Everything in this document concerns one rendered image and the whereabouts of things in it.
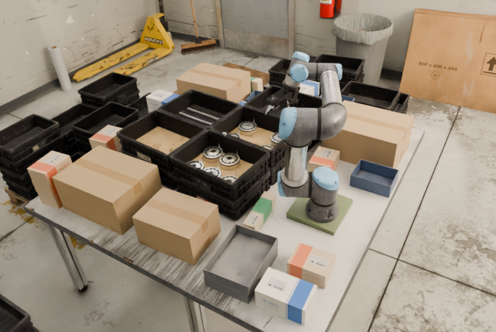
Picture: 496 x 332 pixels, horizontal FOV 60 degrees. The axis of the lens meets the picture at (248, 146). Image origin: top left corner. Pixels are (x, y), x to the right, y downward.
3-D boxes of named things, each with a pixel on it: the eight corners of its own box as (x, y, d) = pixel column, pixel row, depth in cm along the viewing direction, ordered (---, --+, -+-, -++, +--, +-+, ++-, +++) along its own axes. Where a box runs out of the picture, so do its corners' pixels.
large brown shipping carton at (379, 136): (408, 147, 243) (414, 116, 232) (391, 175, 223) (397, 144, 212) (342, 128, 262) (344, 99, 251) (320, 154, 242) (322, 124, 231)
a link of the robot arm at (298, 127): (310, 203, 192) (322, 126, 148) (276, 201, 193) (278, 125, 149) (310, 180, 199) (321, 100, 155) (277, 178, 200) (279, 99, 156)
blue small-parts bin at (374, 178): (397, 180, 220) (399, 170, 216) (388, 198, 209) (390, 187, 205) (359, 169, 229) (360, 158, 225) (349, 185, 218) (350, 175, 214)
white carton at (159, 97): (184, 108, 275) (182, 95, 270) (172, 116, 267) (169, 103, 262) (161, 101, 285) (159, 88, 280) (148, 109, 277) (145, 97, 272)
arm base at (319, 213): (342, 205, 203) (345, 189, 197) (332, 227, 192) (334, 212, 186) (312, 195, 208) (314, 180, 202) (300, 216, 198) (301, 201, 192)
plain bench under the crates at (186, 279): (407, 216, 296) (424, 130, 256) (307, 445, 186) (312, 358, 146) (215, 154, 368) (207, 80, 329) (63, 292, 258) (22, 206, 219)
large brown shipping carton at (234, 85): (251, 97, 301) (249, 71, 290) (229, 117, 280) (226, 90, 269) (204, 87, 319) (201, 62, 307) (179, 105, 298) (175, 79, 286)
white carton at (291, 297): (316, 300, 164) (317, 285, 159) (304, 326, 156) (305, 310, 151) (269, 281, 173) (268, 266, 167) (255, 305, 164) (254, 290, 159)
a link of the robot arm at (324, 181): (338, 206, 189) (342, 183, 181) (307, 204, 190) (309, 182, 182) (336, 187, 199) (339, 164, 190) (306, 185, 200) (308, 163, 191)
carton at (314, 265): (334, 267, 177) (335, 254, 173) (324, 289, 168) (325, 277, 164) (298, 254, 183) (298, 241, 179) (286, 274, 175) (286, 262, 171)
